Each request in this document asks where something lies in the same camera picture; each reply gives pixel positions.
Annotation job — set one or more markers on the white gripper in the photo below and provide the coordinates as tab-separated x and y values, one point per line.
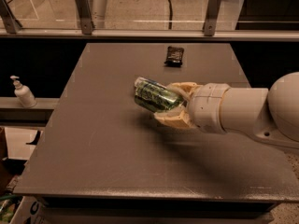
206	106

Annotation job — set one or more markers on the green soda can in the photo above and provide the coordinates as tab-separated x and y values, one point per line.
156	98

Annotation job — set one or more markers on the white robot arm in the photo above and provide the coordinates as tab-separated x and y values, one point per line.
269	116

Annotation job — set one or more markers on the silver redbull can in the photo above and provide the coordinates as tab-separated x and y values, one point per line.
139	80

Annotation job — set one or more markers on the black snack packet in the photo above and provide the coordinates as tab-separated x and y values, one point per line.
174	56

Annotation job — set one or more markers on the white pump bottle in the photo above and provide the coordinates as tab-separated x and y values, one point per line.
23	93

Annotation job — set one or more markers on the white cardboard box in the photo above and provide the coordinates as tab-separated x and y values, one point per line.
28	212

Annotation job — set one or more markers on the metal railing post right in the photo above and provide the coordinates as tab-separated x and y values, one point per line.
212	12

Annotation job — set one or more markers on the metal railing post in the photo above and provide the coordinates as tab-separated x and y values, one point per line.
212	12
12	25
85	17

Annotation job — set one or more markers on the metal railing post far left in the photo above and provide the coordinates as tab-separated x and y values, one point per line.
12	25

